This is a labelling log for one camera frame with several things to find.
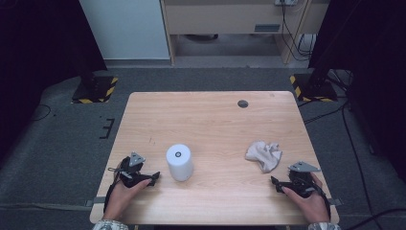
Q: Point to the person's left hand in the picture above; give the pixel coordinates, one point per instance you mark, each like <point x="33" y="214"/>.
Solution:
<point x="119" y="201"/>

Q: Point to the beige cloth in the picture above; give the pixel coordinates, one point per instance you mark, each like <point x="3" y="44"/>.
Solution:
<point x="265" y="155"/>

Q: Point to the person's right hand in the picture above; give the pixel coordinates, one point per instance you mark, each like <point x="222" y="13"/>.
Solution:
<point x="314" y="207"/>

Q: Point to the beige wooden cabinet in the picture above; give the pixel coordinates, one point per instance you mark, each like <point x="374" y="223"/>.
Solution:
<point x="223" y="19"/>

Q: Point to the grey cabinet label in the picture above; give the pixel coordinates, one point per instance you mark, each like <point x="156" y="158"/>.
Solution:
<point x="267" y="27"/>

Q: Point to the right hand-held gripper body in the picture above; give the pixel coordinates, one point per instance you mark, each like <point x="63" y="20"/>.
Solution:
<point x="301" y="183"/>

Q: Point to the white panel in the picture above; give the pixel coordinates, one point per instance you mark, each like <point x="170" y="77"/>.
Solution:
<point x="127" y="28"/>

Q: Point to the grey tape strip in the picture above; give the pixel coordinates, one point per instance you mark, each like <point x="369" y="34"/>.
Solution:
<point x="335" y="202"/>
<point x="97" y="201"/>

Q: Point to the dark curtain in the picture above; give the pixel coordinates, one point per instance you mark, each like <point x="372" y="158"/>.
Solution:
<point x="376" y="64"/>

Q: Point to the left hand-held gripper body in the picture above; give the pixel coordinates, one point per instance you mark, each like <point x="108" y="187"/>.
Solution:
<point x="129" y="177"/>

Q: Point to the black stand yellow-striped base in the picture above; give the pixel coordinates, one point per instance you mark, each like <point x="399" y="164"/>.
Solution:
<point x="314" y="89"/>
<point x="95" y="91"/>

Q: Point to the white power strip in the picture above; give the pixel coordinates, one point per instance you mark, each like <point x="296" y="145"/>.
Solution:
<point x="285" y="2"/>

